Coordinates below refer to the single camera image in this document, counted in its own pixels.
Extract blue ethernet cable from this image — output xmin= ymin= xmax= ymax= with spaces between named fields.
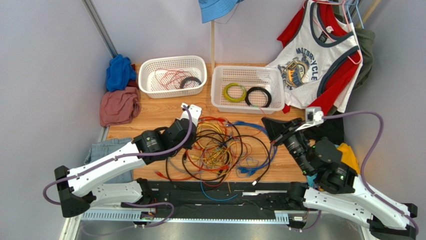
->
xmin=226 ymin=120 xmax=279 ymax=177

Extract thin red wire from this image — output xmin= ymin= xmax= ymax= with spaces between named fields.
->
xmin=153 ymin=68 xmax=187 ymax=91

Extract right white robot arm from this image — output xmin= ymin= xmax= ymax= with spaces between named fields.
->
xmin=262 ymin=107 xmax=419 ymax=240

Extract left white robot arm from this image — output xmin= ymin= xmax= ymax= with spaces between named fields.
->
xmin=42 ymin=103 xmax=202 ymax=218

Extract black cloth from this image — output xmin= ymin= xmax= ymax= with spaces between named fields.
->
xmin=303 ymin=118 xmax=345 ymax=146

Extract right white plastic basket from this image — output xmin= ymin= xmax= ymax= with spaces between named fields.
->
xmin=210 ymin=65 xmax=285 ymax=115

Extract white plastic basket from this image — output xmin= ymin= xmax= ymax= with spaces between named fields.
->
xmin=137 ymin=55 xmax=207 ymax=99
xmin=210 ymin=65 xmax=285 ymax=115

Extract yellow cloth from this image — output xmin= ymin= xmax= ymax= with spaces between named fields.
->
xmin=336 ymin=143 xmax=361 ymax=174

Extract left white plastic basket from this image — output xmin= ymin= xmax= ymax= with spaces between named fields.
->
xmin=137 ymin=55 xmax=207 ymax=99

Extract pink cloth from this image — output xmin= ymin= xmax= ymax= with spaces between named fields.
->
xmin=99 ymin=86 xmax=141 ymax=127

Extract white motorcycle tank top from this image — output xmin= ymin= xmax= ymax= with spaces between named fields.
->
xmin=266 ymin=0 xmax=364 ymax=114

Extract light blue jeans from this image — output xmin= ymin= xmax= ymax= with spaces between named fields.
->
xmin=83 ymin=137 xmax=134 ymax=184

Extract blue cloth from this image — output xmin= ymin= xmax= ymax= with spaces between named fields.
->
xmin=106 ymin=54 xmax=137 ymax=92

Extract dark green garment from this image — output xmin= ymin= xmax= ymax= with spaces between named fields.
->
xmin=323 ymin=13 xmax=376 ymax=90

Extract red shirt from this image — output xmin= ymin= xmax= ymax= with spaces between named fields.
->
xmin=276 ymin=3 xmax=364 ymax=121

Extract blue bucket hat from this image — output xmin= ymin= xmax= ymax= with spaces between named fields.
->
xmin=198 ymin=0 xmax=244 ymax=24

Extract thick black cable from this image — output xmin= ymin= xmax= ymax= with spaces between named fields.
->
xmin=164 ymin=124 xmax=271 ymax=191

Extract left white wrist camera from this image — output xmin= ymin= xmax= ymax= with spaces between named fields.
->
xmin=179 ymin=102 xmax=203 ymax=127

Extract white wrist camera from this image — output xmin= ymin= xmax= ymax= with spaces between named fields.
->
xmin=296 ymin=106 xmax=325 ymax=131
xmin=179 ymin=102 xmax=203 ymax=127

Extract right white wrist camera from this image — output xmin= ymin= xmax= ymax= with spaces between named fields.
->
xmin=296 ymin=106 xmax=325 ymax=131

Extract black coiled cable right basket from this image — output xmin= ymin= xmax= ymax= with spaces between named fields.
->
xmin=244 ymin=86 xmax=272 ymax=108

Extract black coiled cable basket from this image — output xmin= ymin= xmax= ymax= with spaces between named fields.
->
xmin=244 ymin=86 xmax=272 ymax=108
xmin=179 ymin=76 xmax=203 ymax=90

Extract yellow cable bundle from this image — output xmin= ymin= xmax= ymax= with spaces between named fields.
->
xmin=191 ymin=120 xmax=239 ymax=194

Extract black coiled cable left basket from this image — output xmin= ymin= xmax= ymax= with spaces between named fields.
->
xmin=179 ymin=76 xmax=203 ymax=90

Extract yellow coiled cable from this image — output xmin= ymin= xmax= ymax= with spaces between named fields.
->
xmin=222 ymin=82 xmax=248 ymax=103

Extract thin blue wire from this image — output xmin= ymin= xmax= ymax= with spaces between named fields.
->
xmin=200 ymin=169 xmax=240 ymax=203

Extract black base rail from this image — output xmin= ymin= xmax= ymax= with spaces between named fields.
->
xmin=71 ymin=180 xmax=372 ymax=231

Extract aluminium frame post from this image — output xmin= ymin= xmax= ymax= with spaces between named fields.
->
xmin=82 ymin=0 xmax=118 ymax=58

